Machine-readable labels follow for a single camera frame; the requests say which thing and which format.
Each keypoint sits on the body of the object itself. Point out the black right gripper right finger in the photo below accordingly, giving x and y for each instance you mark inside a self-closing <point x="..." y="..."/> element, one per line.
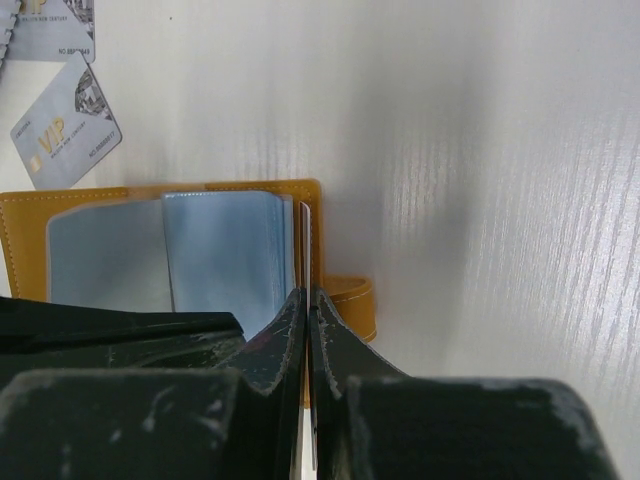
<point x="373" y="421"/>

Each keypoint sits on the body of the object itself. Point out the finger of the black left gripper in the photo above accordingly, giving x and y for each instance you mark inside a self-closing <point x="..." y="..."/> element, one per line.
<point x="37" y="335"/>

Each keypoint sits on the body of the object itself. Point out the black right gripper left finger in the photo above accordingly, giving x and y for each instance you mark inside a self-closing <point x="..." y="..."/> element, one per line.
<point x="237" y="419"/>

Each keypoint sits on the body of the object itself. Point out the silver card black stripe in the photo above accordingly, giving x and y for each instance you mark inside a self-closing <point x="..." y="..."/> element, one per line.
<point x="306" y="457"/>

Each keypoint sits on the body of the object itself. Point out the yellow leather card holder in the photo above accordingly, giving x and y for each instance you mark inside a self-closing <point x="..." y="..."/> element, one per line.
<point x="25" y="215"/>

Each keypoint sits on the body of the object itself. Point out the silver VIP card on table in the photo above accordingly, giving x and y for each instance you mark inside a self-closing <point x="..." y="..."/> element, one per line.
<point x="67" y="130"/>

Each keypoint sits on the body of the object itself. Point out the silver diamond card by basket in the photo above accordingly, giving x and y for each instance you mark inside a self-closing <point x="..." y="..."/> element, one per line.
<point x="53" y="31"/>

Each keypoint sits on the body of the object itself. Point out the white plastic basket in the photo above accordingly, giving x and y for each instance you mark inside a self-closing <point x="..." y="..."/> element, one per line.
<point x="9" y="10"/>

